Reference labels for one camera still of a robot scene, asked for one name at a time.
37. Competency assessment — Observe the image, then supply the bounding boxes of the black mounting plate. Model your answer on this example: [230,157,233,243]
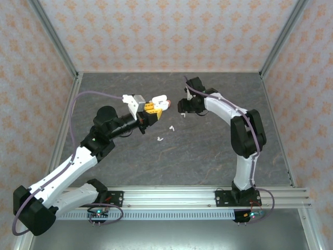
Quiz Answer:
[215,190,236,208]
[77,191,124,208]

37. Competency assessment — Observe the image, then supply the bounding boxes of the white earbud charging case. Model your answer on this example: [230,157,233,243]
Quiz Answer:
[151,94,170,110]

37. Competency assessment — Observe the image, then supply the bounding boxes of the thin purple base cable loop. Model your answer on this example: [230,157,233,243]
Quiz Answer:
[88,202,123,227]

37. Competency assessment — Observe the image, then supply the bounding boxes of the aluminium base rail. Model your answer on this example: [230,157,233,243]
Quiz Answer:
[59,185,312,209]

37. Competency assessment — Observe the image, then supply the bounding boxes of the left circuit board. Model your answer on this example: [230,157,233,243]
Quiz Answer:
[87,208,110,222]

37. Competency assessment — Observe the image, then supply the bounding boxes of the aluminium frame post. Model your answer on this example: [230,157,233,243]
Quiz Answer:
[260,0,311,79]
[27,0,80,79]

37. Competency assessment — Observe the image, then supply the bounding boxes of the aluminium side rail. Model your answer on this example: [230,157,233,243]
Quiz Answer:
[260,72,321,250]
[12,72,84,250]

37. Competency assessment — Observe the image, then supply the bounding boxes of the perforated grey cable duct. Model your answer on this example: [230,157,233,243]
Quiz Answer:
[56,210,236,221]

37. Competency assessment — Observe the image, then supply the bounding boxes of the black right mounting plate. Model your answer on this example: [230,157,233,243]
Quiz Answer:
[215,190,236,208]

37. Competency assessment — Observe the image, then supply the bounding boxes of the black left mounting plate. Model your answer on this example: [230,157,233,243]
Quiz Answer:
[77,191,124,208]

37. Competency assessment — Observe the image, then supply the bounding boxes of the right circuit board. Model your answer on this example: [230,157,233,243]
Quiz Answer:
[234,208,266,223]

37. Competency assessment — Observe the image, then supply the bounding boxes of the grey metal front plate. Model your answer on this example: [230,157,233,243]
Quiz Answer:
[28,220,313,250]

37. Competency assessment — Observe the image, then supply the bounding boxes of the circuit board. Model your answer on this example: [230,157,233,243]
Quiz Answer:
[234,208,266,223]
[87,208,110,222]

